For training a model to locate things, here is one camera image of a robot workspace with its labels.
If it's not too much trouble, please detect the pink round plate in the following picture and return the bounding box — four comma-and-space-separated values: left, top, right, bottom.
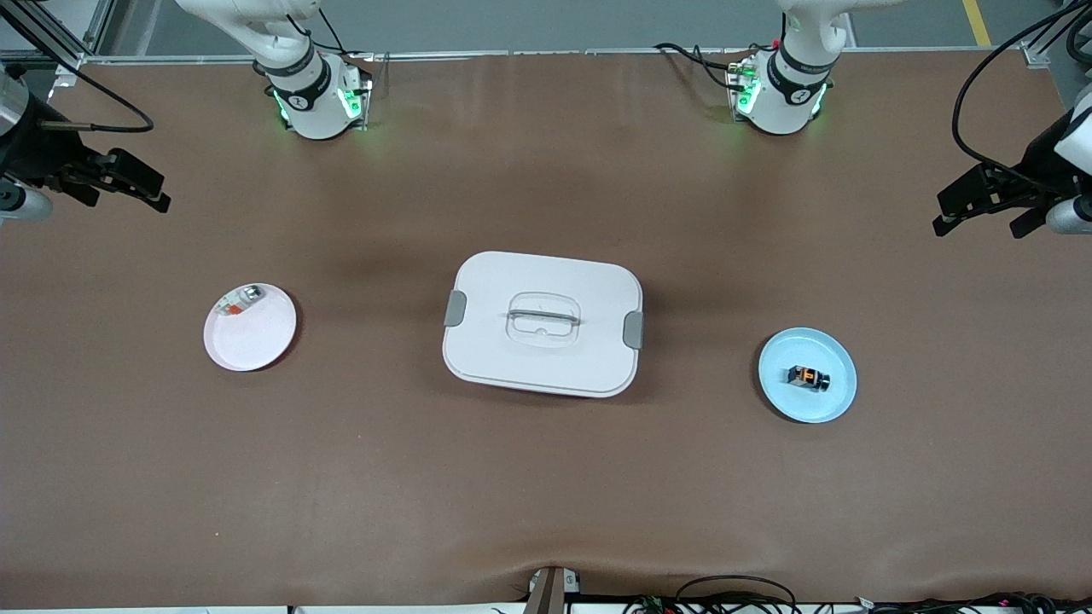
203, 282, 299, 373

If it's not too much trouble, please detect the light blue round plate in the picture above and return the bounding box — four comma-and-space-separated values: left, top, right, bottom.
758, 327, 858, 425

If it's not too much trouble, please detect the white lidded storage box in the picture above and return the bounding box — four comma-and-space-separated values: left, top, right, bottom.
442, 250, 645, 399

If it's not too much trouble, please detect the brown table mat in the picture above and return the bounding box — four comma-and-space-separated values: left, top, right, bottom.
0, 49, 1092, 608

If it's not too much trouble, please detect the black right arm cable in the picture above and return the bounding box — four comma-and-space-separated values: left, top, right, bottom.
0, 0, 156, 135

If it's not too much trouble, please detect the aluminium frame post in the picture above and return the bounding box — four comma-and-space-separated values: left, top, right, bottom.
1019, 0, 1092, 71
0, 0, 116, 71

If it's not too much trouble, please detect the white switch with green button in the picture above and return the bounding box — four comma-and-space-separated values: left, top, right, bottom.
215, 286, 267, 318

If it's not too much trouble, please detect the black arm base cable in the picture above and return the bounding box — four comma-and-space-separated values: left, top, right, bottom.
654, 41, 743, 90

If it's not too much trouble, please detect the black cable bundle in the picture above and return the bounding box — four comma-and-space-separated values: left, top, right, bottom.
853, 591, 1092, 614

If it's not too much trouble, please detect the black looped cable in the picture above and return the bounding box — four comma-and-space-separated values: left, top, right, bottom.
674, 575, 799, 614

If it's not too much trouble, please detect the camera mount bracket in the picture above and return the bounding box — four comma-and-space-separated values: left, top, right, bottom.
525, 565, 583, 614

